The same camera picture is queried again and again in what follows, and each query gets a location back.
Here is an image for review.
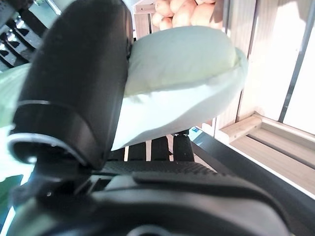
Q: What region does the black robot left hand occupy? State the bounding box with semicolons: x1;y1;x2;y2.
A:
6;0;290;236

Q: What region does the green white napa cabbage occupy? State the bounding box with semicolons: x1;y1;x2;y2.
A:
0;26;249;152

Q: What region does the wooden potato crate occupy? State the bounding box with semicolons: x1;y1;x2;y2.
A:
134;0;229;41

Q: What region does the tan potato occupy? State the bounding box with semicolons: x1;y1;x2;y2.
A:
172;3;196;28
151;12;165;27
159;17;176;31
193;1;222;30
155;0;174;14

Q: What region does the wooden slatted cabbage crate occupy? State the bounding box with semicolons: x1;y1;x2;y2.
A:
214;0;315;197

